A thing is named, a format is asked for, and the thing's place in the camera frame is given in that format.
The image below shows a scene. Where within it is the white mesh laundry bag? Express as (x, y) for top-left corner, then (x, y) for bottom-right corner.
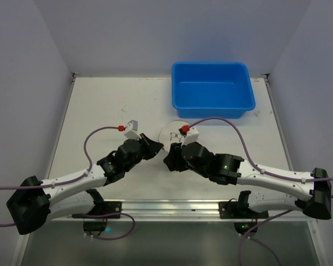
(158, 120), (188, 152)

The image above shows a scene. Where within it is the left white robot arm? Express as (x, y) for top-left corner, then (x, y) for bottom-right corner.
(6, 134), (163, 235)

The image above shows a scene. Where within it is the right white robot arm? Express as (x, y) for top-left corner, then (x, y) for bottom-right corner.
(163, 142), (331, 220)

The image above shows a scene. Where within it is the blue plastic bin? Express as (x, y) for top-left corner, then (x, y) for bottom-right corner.
(171, 62), (256, 119)

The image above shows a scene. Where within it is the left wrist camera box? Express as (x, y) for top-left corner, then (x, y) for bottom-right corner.
(118, 120), (140, 140)

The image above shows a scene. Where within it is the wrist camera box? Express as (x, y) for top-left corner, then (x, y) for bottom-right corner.
(118, 120), (140, 140)
(179, 125), (199, 146)

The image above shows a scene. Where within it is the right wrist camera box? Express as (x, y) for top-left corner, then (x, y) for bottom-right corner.
(179, 125), (199, 146)

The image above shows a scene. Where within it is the aluminium front rail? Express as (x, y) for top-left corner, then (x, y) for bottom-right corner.
(38, 193), (301, 222)

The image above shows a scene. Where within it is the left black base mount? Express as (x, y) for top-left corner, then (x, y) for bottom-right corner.
(83, 201), (122, 236)

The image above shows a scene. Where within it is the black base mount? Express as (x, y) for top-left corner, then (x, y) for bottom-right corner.
(218, 198), (269, 235)
(83, 201), (122, 236)

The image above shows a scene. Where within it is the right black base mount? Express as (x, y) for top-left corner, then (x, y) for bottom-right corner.
(218, 198), (269, 235)

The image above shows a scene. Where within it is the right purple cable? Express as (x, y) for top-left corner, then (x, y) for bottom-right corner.
(188, 117), (333, 266)

